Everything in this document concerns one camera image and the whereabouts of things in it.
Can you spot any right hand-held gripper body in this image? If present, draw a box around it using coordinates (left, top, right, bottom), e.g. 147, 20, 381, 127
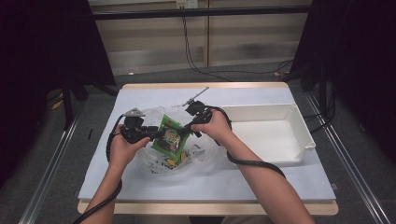
181, 86, 214, 125

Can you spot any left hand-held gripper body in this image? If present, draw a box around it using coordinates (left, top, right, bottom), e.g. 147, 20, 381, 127
120, 106, 160, 145

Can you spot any green snack packet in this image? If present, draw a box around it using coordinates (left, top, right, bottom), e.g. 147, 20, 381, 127
150, 114, 191, 162

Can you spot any clear plastic bag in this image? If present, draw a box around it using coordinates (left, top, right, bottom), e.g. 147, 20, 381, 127
134, 105, 228, 180

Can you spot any white plastic bin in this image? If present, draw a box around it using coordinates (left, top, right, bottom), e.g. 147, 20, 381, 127
219, 102, 317, 166

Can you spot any person's right hand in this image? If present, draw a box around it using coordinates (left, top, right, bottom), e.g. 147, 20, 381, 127
190, 108, 233, 146

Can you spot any person's left hand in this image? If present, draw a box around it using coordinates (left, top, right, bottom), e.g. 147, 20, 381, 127
108, 124, 152, 171

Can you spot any black horizontal bar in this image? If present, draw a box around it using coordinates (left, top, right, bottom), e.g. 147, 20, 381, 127
92, 5, 312, 21

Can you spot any black curtain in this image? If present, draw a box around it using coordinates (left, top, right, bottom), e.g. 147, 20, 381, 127
0, 0, 118, 188
289, 0, 396, 162

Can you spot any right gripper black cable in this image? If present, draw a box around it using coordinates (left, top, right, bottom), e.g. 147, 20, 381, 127
205, 105, 287, 180

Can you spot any black floor cable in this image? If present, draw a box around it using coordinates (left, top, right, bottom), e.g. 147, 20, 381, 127
181, 17, 293, 82

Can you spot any metal floor rail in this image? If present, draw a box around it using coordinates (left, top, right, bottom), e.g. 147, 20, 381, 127
304, 91, 390, 224
18, 102, 85, 224

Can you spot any white wall outlet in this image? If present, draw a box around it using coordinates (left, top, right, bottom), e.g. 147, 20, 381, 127
176, 0, 200, 9

